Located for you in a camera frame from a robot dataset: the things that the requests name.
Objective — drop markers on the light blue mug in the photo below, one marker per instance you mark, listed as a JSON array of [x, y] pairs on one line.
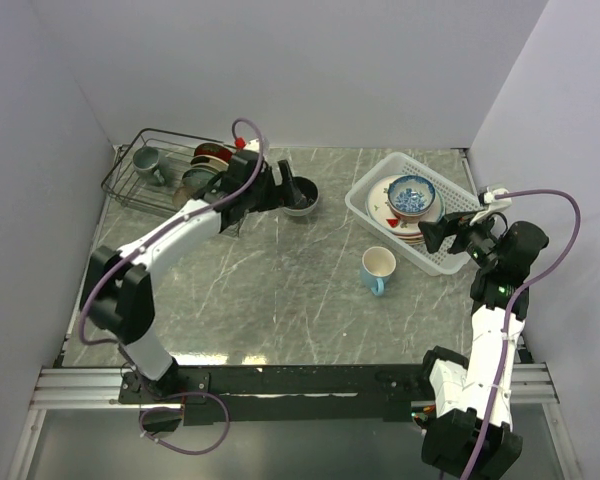
[[377, 266]]

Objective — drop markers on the black wire dish rack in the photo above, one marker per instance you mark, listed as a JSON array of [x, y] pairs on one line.
[[176, 151]]

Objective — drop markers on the red rimmed bottom plate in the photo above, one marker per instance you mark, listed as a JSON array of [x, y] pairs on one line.
[[407, 231]]

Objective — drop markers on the white plastic perforated bin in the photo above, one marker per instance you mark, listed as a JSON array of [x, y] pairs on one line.
[[455, 197]]

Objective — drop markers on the white top bowl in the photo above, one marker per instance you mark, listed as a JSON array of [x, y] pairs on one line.
[[411, 217]]

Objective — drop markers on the white watermelon pattern plate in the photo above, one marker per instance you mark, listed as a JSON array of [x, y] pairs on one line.
[[377, 197]]

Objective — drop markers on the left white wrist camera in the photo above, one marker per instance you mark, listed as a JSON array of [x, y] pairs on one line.
[[241, 144]]

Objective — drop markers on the cream plate in rack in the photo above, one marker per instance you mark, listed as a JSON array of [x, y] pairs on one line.
[[207, 162]]

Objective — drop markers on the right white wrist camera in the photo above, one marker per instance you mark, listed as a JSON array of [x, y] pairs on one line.
[[493, 200]]

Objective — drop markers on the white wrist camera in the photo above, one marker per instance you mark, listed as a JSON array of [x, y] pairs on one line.
[[493, 200], [241, 144]]

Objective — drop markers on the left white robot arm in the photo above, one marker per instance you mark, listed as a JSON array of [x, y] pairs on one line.
[[117, 294]]

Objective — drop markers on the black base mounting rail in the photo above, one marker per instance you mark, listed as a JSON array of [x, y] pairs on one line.
[[286, 392]]

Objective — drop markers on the grey ceramic mug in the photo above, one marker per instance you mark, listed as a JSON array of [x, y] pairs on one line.
[[147, 164]]

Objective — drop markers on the teal patterned plate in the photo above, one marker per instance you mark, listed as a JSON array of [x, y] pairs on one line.
[[197, 177]]

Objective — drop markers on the clear brown glass plate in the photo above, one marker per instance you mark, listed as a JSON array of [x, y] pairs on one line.
[[182, 195]]

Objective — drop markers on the dark striped bottom bowl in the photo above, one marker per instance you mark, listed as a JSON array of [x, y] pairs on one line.
[[309, 189]]

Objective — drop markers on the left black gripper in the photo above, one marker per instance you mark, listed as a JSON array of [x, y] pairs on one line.
[[276, 198]]

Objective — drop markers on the dark red plate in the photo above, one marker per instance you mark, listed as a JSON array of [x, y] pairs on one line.
[[215, 150]]

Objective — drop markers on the white light blue bowl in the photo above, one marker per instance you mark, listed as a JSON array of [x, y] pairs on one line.
[[299, 212]]

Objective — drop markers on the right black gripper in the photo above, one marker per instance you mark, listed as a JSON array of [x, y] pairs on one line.
[[435, 231]]

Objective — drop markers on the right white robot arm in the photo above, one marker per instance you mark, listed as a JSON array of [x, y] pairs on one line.
[[470, 433]]

